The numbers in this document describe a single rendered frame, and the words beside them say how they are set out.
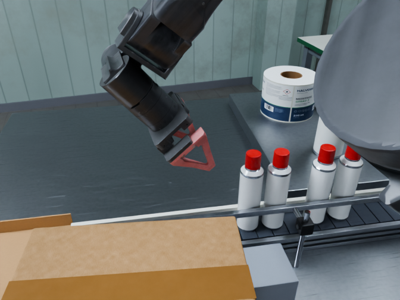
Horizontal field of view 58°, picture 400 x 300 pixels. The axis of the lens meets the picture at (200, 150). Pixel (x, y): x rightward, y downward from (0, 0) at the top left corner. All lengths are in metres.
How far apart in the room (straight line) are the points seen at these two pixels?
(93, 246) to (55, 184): 0.66
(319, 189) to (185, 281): 0.47
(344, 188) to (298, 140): 0.39
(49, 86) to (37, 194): 2.62
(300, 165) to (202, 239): 0.66
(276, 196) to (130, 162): 0.56
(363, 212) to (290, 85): 0.51
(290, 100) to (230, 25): 2.53
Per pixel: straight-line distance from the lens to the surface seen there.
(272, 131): 1.29
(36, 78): 3.70
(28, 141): 1.45
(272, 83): 1.33
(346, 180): 0.89
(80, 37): 3.57
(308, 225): 0.80
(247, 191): 0.81
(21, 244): 1.01
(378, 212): 1.03
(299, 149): 1.21
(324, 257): 0.94
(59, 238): 0.56
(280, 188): 0.82
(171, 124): 0.53
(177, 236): 0.53
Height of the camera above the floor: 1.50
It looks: 32 degrees down
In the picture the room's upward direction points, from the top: straight up
